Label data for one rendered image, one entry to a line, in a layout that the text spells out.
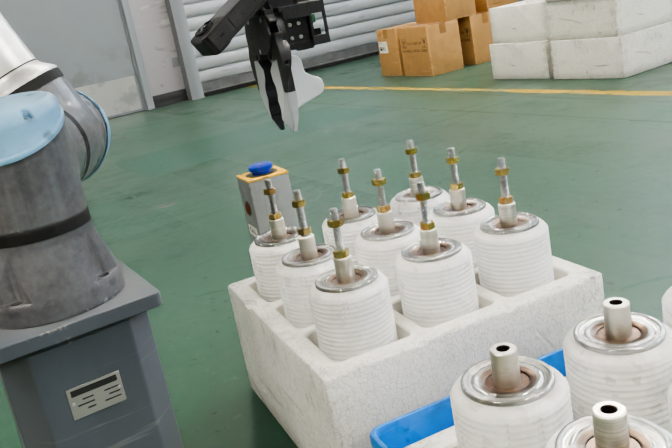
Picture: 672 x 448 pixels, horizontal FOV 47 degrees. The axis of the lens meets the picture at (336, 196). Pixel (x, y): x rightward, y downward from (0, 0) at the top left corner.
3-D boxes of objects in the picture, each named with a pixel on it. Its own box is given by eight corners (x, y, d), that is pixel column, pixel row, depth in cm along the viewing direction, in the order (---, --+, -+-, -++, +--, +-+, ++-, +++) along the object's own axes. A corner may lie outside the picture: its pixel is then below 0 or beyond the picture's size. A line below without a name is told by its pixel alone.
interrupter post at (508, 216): (514, 222, 100) (511, 198, 100) (522, 227, 98) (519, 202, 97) (497, 226, 100) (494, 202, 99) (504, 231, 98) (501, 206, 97)
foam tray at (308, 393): (353, 520, 87) (324, 380, 83) (250, 387, 122) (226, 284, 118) (615, 398, 101) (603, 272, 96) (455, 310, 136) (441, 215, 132)
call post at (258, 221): (286, 357, 131) (247, 183, 123) (272, 343, 137) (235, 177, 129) (323, 343, 133) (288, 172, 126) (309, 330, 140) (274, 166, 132)
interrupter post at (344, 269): (340, 288, 89) (335, 261, 88) (334, 281, 92) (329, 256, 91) (359, 282, 90) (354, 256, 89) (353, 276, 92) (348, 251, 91)
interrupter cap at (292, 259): (335, 244, 105) (334, 239, 105) (341, 261, 98) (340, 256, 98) (281, 255, 105) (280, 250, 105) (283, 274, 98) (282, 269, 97)
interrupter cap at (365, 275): (326, 301, 86) (324, 295, 86) (308, 281, 93) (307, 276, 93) (387, 283, 88) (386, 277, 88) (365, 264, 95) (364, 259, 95)
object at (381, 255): (439, 330, 114) (420, 216, 110) (443, 361, 105) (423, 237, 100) (376, 339, 115) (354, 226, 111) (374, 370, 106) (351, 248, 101)
